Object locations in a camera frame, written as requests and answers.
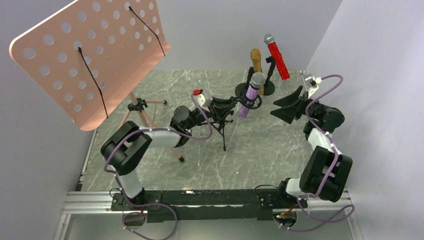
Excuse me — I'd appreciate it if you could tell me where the black tripod shock mount stand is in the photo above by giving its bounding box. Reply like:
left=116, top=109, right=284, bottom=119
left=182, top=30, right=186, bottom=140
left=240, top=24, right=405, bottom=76
left=207, top=91, right=263, bottom=152

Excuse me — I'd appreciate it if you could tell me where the black round mic stand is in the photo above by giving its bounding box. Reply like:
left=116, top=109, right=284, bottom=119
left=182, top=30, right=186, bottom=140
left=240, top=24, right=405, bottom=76
left=234, top=66, right=255, bottom=97
left=259, top=56, right=276, bottom=96

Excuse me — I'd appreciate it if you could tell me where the purple glitter microphone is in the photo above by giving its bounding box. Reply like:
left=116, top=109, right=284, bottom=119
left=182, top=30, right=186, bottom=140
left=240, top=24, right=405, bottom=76
left=238, top=72, right=267, bottom=119

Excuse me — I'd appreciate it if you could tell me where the gold microphone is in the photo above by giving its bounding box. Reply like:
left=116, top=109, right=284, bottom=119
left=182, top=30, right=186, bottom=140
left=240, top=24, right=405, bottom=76
left=250, top=48, right=266, bottom=95

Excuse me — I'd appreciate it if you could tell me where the red glitter microphone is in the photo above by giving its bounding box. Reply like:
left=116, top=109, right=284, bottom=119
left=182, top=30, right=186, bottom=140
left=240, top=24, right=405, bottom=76
left=263, top=33, right=290, bottom=81

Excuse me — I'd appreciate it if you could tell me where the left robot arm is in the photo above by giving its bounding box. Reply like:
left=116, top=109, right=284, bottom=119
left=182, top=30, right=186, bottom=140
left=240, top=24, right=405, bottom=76
left=100, top=93, right=237, bottom=205

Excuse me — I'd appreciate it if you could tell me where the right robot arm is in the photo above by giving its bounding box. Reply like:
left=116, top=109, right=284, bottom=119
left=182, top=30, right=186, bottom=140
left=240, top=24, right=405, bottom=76
left=271, top=86, right=353, bottom=203

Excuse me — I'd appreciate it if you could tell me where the pink perforated music stand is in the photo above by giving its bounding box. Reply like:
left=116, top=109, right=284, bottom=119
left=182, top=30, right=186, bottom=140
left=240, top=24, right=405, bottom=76
left=0, top=0, right=171, bottom=153

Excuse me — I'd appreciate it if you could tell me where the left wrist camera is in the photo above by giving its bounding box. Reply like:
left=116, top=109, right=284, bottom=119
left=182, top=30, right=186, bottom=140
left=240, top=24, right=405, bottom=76
left=193, top=89, right=213, bottom=109

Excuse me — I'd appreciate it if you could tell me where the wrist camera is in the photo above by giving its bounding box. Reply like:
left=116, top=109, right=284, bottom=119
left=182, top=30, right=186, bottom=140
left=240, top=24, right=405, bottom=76
left=303, top=75, right=323, bottom=96
left=193, top=89, right=213, bottom=109

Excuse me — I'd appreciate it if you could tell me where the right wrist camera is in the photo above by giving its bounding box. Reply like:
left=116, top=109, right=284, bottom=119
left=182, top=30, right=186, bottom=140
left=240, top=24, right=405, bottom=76
left=303, top=75, right=323, bottom=96

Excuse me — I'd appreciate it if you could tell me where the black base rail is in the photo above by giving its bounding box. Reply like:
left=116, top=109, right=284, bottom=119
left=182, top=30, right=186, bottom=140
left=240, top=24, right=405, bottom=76
left=111, top=188, right=297, bottom=223

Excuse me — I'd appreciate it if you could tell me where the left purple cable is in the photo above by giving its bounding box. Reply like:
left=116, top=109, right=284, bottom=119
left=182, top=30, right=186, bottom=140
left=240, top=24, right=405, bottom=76
left=103, top=92, right=214, bottom=240

